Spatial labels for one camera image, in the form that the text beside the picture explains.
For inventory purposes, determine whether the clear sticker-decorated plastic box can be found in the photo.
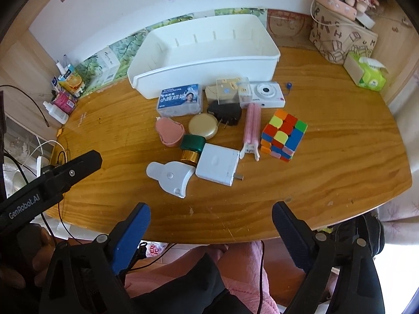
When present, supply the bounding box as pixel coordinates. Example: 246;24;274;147
216;77;252;105

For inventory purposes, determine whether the blue floss pick box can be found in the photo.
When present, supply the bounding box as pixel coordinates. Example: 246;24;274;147
156;84;203;118

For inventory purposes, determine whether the white children's digital camera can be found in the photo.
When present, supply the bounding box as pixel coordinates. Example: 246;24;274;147
239;82;285;109

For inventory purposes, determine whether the white plastic storage bin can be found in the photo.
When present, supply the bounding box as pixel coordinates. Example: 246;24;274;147
127;14;280;99

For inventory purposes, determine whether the pink hair roller clip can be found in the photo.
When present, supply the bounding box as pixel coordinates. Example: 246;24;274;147
239;103;261;162

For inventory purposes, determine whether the green bottle with gold cap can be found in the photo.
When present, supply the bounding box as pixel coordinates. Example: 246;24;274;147
180;134;206;166

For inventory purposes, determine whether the green fruit print cardboard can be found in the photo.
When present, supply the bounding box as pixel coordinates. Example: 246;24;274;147
75;8;267;97

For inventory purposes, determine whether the white charger block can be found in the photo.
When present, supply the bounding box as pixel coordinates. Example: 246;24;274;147
195;143;239;186

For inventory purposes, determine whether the pink pencil case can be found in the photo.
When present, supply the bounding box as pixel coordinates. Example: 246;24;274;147
315;0;357;21

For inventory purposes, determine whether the beige card box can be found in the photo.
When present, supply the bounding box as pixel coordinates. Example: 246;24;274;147
205;85;218;104

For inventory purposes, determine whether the round gold compact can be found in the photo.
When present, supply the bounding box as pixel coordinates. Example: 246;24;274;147
188;113;218;140

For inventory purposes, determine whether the white bottle-shaped holder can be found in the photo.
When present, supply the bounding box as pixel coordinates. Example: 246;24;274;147
146;161;195;199

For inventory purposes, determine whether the multicolour puzzle cube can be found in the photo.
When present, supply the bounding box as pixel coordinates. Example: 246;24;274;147
260;109;307;162

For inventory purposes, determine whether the beige letter-print tote bag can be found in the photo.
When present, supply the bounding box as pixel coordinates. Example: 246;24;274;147
309;1;378;65

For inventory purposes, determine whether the white spray bottle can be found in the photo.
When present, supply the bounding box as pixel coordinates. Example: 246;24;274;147
43;101;69;125

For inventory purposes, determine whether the red drawing cardboard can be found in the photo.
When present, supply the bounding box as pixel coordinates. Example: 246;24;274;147
266;9;316;50

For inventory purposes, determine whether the green tissue pack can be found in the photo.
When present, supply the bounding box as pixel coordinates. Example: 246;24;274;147
344;52;388;92

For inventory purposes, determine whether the black cable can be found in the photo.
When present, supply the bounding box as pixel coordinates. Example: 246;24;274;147
0;84;51;128

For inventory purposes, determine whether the orange juice carton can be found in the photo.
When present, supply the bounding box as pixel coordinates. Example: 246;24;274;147
58;64;85;98

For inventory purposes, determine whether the black plug adapter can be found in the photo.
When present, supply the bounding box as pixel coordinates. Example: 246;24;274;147
207;101;242;126

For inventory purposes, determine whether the pink pear-shaped case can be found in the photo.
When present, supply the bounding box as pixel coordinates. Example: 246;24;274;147
155;117;185;148

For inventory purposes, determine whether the person's left hand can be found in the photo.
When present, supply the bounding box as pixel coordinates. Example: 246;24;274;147
1;223;55;288

